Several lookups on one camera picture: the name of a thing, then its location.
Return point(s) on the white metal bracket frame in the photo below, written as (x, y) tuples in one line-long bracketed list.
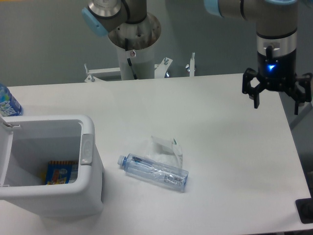
[(161, 70)]

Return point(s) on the black clamp at table corner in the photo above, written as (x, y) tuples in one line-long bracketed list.
[(305, 210)]

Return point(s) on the white plastic trash can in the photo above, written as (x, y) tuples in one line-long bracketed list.
[(28, 143)]

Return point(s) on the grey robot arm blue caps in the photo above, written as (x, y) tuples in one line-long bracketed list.
[(276, 20)]

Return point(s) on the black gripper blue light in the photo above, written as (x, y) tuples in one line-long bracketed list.
[(278, 75)]

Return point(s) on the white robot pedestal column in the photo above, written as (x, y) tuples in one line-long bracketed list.
[(135, 44)]

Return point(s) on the blue labelled water bottle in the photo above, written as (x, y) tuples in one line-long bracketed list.
[(9, 106)]

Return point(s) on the white plastic wrapper bag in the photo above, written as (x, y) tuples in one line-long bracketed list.
[(164, 151)]

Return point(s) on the clear plastic water bottle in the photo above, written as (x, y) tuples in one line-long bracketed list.
[(154, 172)]

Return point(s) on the blue yellow snack package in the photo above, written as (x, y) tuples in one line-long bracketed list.
[(61, 172)]

